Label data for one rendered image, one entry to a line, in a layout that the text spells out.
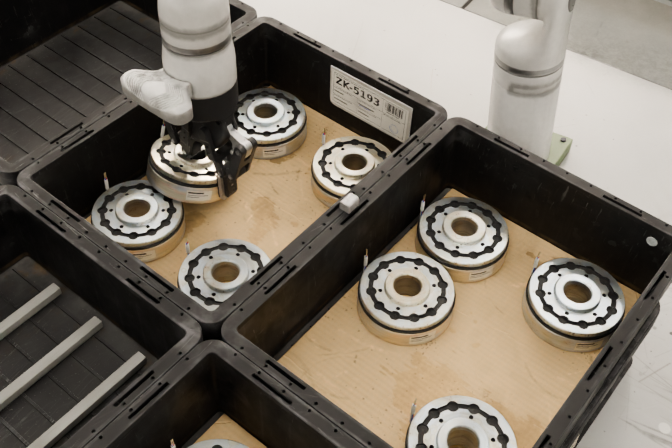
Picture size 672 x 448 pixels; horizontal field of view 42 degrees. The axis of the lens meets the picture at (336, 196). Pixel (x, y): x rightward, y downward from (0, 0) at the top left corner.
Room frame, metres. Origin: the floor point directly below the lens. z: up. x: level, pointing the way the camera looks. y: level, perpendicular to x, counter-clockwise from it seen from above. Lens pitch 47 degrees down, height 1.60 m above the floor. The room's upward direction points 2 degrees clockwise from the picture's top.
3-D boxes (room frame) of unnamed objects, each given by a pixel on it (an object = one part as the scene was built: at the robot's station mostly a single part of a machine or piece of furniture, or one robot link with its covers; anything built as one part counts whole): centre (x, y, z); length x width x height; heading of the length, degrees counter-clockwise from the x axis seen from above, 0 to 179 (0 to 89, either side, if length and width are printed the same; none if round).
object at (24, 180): (0.70, 0.11, 0.92); 0.40 x 0.30 x 0.02; 143
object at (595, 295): (0.56, -0.26, 0.86); 0.05 x 0.05 x 0.01
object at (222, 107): (0.71, 0.15, 0.97); 0.08 x 0.08 x 0.09
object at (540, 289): (0.56, -0.26, 0.86); 0.10 x 0.10 x 0.01
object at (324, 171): (0.74, -0.02, 0.86); 0.10 x 0.10 x 0.01
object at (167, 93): (0.70, 0.16, 1.04); 0.11 x 0.09 x 0.06; 142
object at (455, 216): (0.65, -0.15, 0.86); 0.05 x 0.05 x 0.01
